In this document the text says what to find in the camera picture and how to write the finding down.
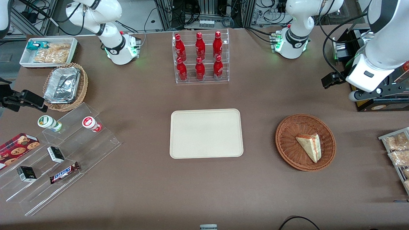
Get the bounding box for oval tan wicker basket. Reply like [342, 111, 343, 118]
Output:
[42, 63, 89, 112]

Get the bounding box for teal snack packet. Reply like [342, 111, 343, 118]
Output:
[26, 41, 50, 51]

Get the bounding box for stacked aluminium foil containers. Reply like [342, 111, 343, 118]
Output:
[44, 66, 81, 104]

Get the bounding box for round brown wicker basket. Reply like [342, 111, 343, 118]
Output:
[275, 114, 336, 172]

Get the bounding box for red cola bottle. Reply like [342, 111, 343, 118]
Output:
[196, 32, 206, 60]
[176, 57, 188, 81]
[213, 55, 224, 80]
[174, 34, 187, 62]
[213, 31, 223, 59]
[195, 57, 205, 80]

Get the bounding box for small black white box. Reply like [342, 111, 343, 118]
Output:
[47, 146, 65, 163]
[17, 166, 37, 182]

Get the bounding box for clear acrylic stepped display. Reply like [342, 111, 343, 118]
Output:
[0, 102, 122, 217]

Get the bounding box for beige rectangular tray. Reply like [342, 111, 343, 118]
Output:
[169, 109, 244, 159]

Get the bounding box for clear bag of crackers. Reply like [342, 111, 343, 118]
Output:
[34, 43, 71, 64]

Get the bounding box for black looped floor cable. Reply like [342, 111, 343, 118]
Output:
[278, 216, 321, 230]

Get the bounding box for red lid yogurt cup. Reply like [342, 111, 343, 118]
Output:
[82, 116, 102, 133]

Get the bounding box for aluminium equipment rack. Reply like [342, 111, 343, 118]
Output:
[155, 0, 256, 30]

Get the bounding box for clear acrylic bottle rack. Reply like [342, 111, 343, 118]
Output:
[172, 29, 230, 84]

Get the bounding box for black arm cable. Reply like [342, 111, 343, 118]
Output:
[320, 0, 377, 82]

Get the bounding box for white rectangular snack bin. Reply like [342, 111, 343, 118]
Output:
[19, 37, 78, 69]

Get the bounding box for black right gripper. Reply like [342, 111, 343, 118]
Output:
[0, 80, 45, 112]

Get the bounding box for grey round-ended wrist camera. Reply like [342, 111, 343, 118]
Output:
[349, 90, 367, 103]

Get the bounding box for Snickers chocolate bar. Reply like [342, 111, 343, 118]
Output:
[50, 162, 80, 184]

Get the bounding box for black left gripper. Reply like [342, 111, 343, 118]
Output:
[321, 73, 409, 102]

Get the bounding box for red chocolate chip cookie box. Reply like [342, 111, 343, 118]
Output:
[0, 133, 41, 171]

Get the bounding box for green lid yogurt cup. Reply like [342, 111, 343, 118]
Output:
[37, 115, 63, 132]

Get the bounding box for triangular sandwich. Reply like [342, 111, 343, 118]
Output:
[296, 133, 321, 163]

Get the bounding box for black food warmer cabinet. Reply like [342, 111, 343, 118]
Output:
[332, 27, 409, 112]

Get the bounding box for grey wire rack tray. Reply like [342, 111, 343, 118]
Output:
[379, 127, 409, 195]

